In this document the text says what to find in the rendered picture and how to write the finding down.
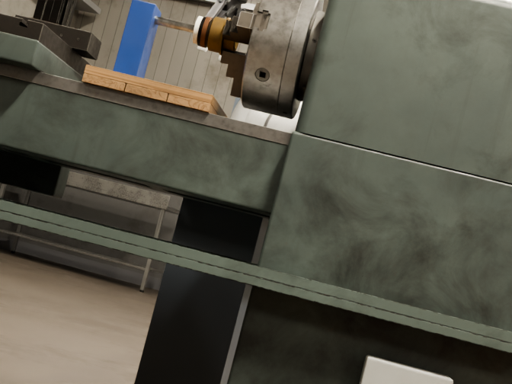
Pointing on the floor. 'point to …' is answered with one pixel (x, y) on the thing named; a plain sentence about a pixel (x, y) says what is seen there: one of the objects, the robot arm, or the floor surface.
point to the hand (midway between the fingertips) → (213, 52)
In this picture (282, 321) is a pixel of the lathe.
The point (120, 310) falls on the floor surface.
